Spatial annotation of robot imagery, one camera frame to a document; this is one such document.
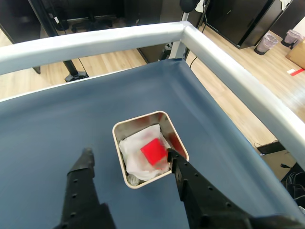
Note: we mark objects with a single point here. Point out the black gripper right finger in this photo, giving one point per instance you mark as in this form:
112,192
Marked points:
205,202

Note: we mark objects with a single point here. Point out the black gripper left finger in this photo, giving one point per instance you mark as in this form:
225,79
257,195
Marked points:
78,195

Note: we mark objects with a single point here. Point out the red cube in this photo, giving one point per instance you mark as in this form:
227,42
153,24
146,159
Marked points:
153,151

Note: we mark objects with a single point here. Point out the tan metal box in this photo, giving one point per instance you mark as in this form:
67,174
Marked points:
143,121

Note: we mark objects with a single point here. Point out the brown cardboard box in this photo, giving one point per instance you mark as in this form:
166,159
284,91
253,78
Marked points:
297,53

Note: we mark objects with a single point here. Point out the white tissue paper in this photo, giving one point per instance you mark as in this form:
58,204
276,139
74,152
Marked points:
133,164

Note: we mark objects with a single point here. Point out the blue table mat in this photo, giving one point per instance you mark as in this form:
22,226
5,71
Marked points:
59,114

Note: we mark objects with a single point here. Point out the black desk leg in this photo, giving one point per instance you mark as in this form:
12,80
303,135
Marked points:
72,71

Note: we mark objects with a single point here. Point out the silver stand pole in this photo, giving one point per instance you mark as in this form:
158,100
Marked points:
177,50

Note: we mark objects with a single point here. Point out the red white floor tape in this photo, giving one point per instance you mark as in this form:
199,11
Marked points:
295,71

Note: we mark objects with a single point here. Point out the trash bin with clear bag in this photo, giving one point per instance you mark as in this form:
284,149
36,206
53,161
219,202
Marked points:
292,38
266,44

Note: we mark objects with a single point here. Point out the black office chair base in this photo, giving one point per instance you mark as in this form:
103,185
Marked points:
93,22

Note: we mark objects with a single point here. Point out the black cabinet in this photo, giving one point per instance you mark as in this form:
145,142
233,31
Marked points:
243,21
290,16

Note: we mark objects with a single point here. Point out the silver padded table rail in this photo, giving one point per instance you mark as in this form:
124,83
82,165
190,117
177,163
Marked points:
95,40

